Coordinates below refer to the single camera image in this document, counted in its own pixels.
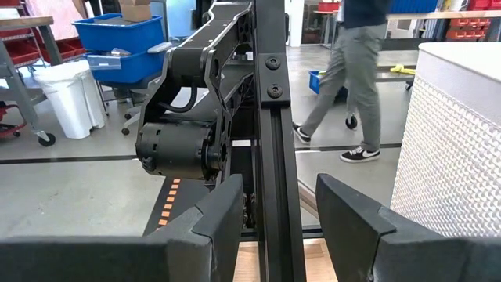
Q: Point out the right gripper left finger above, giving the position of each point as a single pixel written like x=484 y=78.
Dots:
x=117 y=258

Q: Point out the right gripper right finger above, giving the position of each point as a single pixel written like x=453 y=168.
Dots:
x=411 y=254

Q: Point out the black mat with orange squares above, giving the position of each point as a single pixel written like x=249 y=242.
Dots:
x=188 y=196

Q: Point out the white woven plastic bin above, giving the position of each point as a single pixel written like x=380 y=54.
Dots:
x=450 y=156

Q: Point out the person's black white sneaker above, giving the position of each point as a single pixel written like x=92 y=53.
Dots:
x=360 y=154
x=302 y=135

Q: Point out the black caster wheel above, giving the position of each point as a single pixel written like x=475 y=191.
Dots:
x=351 y=122

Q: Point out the white trash bin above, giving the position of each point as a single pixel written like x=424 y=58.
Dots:
x=70 y=102

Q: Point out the yellow cloth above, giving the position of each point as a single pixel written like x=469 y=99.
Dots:
x=403 y=69

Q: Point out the red wheeled stool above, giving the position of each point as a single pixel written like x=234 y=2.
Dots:
x=3 y=111

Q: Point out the blue plastic tote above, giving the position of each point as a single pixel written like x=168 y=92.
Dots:
x=413 y=6
x=129 y=68
x=117 y=35

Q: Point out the small blue bin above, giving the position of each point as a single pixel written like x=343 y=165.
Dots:
x=315 y=82

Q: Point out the person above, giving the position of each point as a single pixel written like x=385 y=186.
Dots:
x=360 y=58

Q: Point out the grey metal workbench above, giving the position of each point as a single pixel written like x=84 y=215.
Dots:
x=15 y=82

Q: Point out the grey office chair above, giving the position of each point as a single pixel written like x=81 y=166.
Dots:
x=158 y=48

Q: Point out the red storage bins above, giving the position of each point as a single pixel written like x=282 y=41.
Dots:
x=19 y=51
x=469 y=29

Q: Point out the wooden top workbench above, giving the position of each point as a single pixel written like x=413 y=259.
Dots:
x=430 y=15

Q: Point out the cardboard box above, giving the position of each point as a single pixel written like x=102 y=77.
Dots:
x=135 y=11

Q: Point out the red bin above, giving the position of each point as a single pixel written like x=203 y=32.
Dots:
x=329 y=6

